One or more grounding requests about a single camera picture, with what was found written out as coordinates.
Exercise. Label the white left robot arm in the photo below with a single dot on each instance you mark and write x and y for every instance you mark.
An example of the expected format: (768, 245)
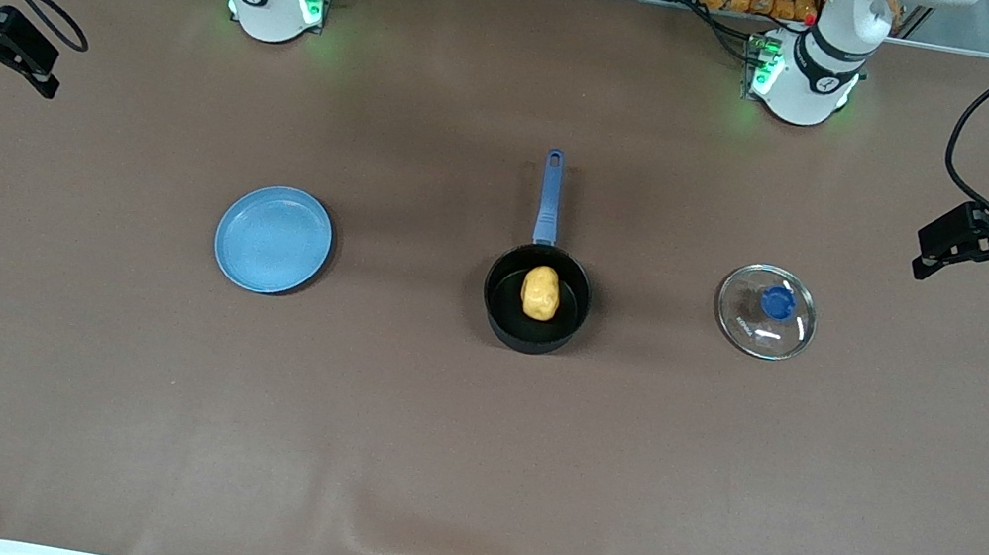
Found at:
(820, 71)

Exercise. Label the blue round plate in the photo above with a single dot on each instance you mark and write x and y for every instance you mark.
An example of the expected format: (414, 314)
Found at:
(273, 240)

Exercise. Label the yellow potato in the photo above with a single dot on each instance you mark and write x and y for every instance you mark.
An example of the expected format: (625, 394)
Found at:
(540, 292)

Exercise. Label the brown table mat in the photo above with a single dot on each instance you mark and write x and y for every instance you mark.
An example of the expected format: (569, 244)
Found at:
(463, 463)

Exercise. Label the glass lid with blue knob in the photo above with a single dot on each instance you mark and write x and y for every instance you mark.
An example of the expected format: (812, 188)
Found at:
(762, 332)

